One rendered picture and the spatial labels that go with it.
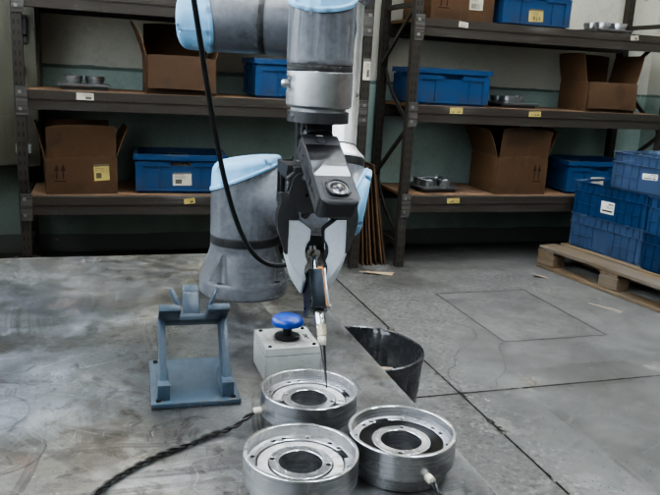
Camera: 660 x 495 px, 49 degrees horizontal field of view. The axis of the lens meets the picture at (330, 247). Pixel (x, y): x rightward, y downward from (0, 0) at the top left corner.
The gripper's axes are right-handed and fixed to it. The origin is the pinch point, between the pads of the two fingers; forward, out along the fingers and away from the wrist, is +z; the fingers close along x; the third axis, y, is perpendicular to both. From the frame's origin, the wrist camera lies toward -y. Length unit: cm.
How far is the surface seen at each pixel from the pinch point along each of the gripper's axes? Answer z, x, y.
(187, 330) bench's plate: 13.1, 13.3, 20.8
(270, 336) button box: 8.5, 4.0, 5.4
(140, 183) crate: 44, 17, 335
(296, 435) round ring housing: 10.0, 5.5, -17.3
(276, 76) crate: -18, -59, 338
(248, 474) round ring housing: 9.8, 11.1, -23.7
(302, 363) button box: 10.8, 0.6, 1.4
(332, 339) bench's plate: 13.1, -6.9, 14.8
